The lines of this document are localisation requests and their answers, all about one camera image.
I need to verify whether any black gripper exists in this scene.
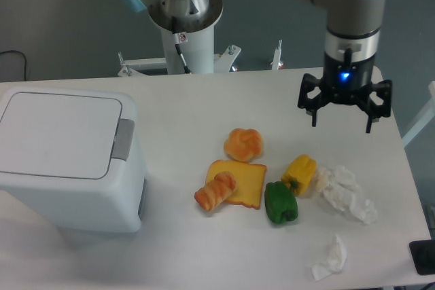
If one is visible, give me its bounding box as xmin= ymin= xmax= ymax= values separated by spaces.
xmin=298 ymin=33 xmax=392 ymax=133

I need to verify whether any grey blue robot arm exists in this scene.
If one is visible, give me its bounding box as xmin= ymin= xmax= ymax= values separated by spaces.
xmin=125 ymin=0 xmax=392 ymax=123

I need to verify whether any white trash can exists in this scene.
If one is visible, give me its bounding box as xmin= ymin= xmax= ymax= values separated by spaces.
xmin=1 ymin=86 xmax=146 ymax=232

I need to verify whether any white trash can lid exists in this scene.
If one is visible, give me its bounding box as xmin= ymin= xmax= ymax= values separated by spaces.
xmin=1 ymin=91 xmax=122 ymax=179

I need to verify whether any large crumpled white tissue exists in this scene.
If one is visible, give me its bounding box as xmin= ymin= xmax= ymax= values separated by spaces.
xmin=313 ymin=165 xmax=378 ymax=225

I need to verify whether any yellow bell pepper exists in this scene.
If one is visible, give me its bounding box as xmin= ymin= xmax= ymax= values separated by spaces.
xmin=281 ymin=154 xmax=317 ymax=196

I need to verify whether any round knotted bread roll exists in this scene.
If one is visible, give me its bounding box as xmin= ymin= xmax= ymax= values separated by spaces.
xmin=224 ymin=128 xmax=263 ymax=162

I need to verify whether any yellow toast slice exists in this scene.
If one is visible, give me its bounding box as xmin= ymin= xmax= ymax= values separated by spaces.
xmin=205 ymin=160 xmax=266 ymax=209

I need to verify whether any green bell pepper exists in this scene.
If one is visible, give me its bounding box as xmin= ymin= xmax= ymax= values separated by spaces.
xmin=264 ymin=181 xmax=298 ymax=225

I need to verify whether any small crumpled white tissue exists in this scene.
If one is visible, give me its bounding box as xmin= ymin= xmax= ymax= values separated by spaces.
xmin=311 ymin=234 xmax=347 ymax=282

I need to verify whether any twisted bread stick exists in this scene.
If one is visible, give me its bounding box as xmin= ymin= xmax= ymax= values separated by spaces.
xmin=194 ymin=171 xmax=237 ymax=212

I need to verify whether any black device at edge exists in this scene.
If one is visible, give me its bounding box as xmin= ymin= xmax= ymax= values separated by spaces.
xmin=409 ymin=240 xmax=435 ymax=276

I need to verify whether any grey lid push button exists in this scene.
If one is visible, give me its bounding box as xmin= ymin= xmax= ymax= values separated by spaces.
xmin=111 ymin=119 xmax=135 ymax=161

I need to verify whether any white frame at right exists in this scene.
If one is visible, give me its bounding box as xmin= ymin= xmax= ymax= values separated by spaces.
xmin=402 ymin=81 xmax=434 ymax=147

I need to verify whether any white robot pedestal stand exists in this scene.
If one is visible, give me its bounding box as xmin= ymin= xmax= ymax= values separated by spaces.
xmin=117 ymin=28 xmax=286 ymax=78

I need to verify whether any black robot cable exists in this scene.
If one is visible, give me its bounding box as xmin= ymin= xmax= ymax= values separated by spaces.
xmin=171 ymin=16 xmax=193 ymax=75

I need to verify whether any black floor cable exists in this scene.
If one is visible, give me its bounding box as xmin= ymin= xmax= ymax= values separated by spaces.
xmin=0 ymin=50 xmax=32 ymax=82

